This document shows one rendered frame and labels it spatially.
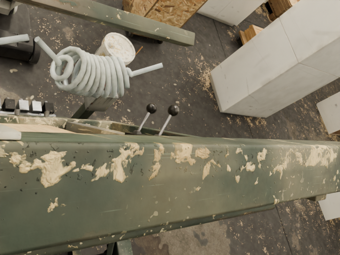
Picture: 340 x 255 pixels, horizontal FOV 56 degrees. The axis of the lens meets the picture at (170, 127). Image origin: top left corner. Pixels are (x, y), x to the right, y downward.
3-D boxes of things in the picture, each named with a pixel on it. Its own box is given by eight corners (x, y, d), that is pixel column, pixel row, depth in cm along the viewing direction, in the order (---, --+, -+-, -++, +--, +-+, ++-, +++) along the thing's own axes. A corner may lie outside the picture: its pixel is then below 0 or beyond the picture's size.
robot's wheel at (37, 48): (26, 47, 262) (33, 32, 249) (32, 49, 266) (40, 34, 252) (27, 68, 255) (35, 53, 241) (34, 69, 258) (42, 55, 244)
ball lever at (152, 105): (135, 138, 112) (154, 106, 116) (142, 139, 109) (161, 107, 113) (128, 132, 110) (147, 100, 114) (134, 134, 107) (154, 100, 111)
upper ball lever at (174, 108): (156, 143, 103) (175, 108, 107) (163, 144, 100) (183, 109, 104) (148, 137, 101) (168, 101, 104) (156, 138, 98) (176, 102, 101)
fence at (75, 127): (75, 130, 156) (76, 122, 156) (224, 170, 82) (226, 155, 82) (65, 130, 153) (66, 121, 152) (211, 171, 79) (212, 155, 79)
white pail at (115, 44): (114, 60, 316) (139, 30, 283) (119, 86, 305) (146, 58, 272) (84, 53, 296) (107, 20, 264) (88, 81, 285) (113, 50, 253)
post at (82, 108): (53, 146, 240) (96, 98, 188) (54, 154, 238) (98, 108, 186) (45, 146, 236) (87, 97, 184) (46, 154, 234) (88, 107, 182)
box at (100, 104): (100, 94, 191) (115, 79, 179) (103, 112, 187) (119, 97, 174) (81, 92, 183) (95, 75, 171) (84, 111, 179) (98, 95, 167)
